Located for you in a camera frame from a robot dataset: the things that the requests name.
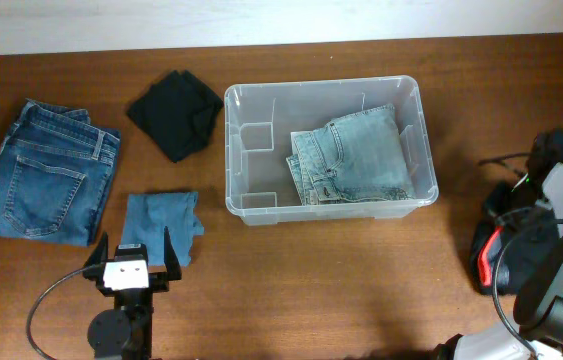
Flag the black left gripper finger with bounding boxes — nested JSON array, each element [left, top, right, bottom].
[[84, 232, 108, 267], [164, 227, 182, 280]]

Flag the small blue cloth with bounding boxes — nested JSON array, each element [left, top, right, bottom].
[[121, 192, 205, 267]]

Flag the light blue jeans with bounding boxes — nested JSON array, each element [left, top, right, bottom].
[[286, 104, 415, 205]]

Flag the black shorts red grey waistband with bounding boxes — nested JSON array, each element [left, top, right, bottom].
[[468, 181, 560, 295]]

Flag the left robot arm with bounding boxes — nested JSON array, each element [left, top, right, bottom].
[[83, 229, 182, 360]]

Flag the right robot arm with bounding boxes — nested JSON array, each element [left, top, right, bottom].
[[431, 128, 563, 360]]

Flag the dark blue folded jeans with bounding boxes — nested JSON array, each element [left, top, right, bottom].
[[0, 100, 121, 246]]

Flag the black folded cloth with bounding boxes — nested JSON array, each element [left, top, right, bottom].
[[126, 70, 223, 163]]

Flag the clear plastic storage bin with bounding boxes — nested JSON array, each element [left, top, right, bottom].
[[225, 75, 440, 226]]

